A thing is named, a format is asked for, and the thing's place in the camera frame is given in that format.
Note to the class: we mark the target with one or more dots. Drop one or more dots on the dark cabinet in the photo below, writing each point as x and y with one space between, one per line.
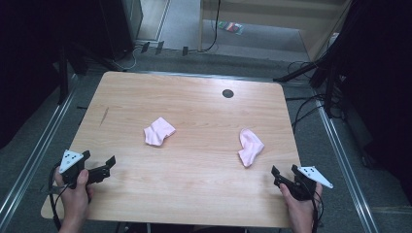
111 26

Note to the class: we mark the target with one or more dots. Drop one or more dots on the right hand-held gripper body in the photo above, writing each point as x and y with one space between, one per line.
306 183

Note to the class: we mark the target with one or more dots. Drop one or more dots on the person's right hand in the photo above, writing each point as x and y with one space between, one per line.
299 208

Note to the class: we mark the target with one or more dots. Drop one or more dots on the pink sock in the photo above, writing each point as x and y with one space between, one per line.
158 131
249 147

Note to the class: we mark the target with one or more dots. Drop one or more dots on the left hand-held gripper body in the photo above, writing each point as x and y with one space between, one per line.
70 159

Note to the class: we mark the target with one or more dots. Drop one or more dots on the black round table grommet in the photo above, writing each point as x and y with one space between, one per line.
227 93

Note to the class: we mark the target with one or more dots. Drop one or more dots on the metal floor rail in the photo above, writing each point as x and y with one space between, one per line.
30 158
348 171

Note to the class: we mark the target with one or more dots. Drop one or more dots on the colourful packet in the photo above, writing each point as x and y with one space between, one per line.
231 27

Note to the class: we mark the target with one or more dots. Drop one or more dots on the black plug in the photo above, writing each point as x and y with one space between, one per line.
159 47
145 47
185 50

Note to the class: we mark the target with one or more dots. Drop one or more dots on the black metal stand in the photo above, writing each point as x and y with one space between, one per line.
69 64
319 74

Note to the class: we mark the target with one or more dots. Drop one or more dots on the person's left hand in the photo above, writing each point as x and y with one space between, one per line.
75 200

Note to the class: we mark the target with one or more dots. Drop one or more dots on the light wooden shelf unit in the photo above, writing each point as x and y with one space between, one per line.
275 13

